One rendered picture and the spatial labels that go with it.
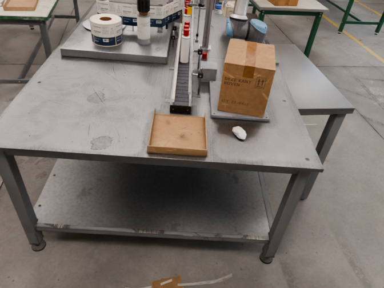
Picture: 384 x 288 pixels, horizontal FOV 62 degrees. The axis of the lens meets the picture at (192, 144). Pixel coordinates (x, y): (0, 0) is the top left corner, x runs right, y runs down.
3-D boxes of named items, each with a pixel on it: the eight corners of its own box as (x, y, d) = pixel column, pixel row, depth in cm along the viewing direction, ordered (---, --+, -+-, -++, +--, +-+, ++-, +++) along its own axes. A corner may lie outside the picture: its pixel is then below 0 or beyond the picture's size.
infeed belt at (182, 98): (183, 10, 292) (183, 5, 289) (192, 10, 292) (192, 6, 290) (172, 111, 165) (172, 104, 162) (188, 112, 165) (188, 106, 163)
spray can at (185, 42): (180, 59, 203) (182, 27, 190) (188, 60, 203) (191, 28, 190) (179, 63, 199) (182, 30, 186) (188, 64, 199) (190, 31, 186)
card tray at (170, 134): (154, 114, 164) (154, 107, 161) (205, 117, 165) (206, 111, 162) (147, 152, 140) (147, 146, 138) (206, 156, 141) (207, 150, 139)
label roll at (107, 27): (87, 43, 210) (83, 21, 201) (99, 33, 225) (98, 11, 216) (115, 48, 208) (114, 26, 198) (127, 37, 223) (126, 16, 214)
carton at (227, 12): (220, 10, 263) (222, 0, 259) (235, 11, 265) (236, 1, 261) (225, 17, 251) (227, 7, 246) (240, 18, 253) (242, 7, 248)
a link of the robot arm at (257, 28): (264, 46, 212) (270, 27, 203) (244, 43, 211) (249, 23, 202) (261, 38, 221) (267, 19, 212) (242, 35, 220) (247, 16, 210)
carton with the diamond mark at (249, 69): (223, 83, 190) (230, 38, 173) (263, 89, 188) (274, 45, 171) (216, 110, 167) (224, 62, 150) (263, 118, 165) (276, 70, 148)
